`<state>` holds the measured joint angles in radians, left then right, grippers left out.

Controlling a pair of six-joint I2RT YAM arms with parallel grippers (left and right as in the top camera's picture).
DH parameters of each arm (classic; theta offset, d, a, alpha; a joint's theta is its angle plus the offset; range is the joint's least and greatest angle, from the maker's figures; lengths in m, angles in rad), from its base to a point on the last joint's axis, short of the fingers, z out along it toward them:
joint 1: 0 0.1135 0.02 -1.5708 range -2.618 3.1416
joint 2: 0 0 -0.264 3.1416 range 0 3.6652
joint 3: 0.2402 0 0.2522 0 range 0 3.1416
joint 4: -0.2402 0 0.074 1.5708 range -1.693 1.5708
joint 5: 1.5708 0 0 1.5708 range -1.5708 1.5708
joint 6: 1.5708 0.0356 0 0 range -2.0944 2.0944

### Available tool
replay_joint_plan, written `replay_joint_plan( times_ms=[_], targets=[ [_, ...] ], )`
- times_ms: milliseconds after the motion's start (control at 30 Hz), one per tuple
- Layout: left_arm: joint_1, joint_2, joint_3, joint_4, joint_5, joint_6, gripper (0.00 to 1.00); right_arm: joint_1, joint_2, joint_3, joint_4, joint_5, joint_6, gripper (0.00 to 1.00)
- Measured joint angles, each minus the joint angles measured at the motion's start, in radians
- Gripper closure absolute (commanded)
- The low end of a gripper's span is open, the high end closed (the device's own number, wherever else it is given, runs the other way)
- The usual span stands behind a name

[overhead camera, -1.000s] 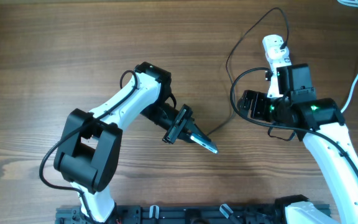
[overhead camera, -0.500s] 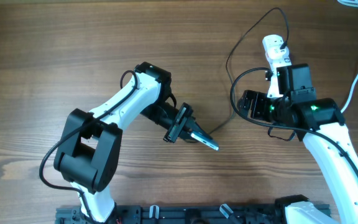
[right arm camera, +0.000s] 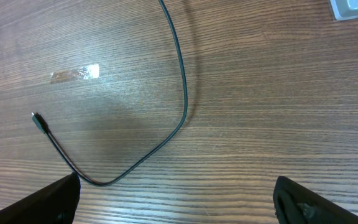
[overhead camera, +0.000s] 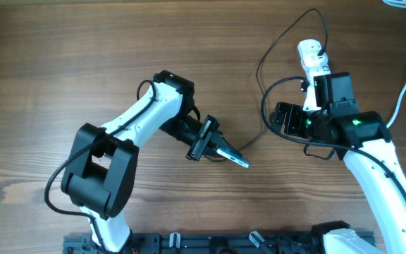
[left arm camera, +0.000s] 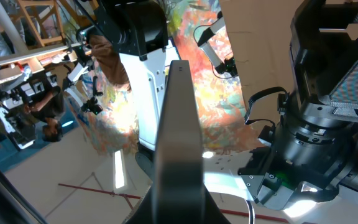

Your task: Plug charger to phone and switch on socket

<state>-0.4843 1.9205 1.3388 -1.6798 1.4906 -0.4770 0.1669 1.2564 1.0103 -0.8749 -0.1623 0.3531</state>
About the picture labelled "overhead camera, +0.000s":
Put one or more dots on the white power strip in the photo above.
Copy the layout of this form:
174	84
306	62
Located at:
307	46

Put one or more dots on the white charger adapter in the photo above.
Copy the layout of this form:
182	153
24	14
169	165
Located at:
313	60

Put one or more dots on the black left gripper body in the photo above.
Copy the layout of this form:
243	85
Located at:
192	132

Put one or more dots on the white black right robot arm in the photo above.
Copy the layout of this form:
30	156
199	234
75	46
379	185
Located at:
363	143

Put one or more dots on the Galaxy S25 smartphone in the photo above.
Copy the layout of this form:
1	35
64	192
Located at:
234	157

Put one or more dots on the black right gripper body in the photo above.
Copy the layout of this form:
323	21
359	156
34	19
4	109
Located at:
304	123

